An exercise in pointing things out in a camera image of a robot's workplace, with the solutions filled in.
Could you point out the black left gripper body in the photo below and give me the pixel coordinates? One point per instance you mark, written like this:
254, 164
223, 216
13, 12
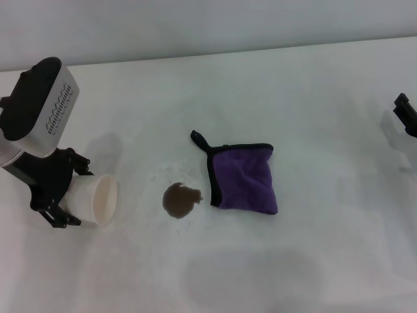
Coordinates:
49, 179

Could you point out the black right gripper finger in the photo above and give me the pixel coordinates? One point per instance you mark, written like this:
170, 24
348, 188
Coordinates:
407, 112

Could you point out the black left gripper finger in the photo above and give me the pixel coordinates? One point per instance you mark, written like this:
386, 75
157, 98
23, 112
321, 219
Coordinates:
60, 218
81, 164

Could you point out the white paper cup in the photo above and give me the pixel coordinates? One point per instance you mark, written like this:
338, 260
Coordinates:
97, 199

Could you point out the purple rag with black trim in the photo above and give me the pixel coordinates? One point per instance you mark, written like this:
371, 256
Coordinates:
242, 176

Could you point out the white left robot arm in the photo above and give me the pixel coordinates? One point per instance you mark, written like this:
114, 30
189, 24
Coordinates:
8, 155

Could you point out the dark brown liquid stain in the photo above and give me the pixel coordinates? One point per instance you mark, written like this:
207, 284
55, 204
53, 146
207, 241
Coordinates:
179, 200

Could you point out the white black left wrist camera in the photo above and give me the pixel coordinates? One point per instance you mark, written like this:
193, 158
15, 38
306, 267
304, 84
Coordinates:
42, 104

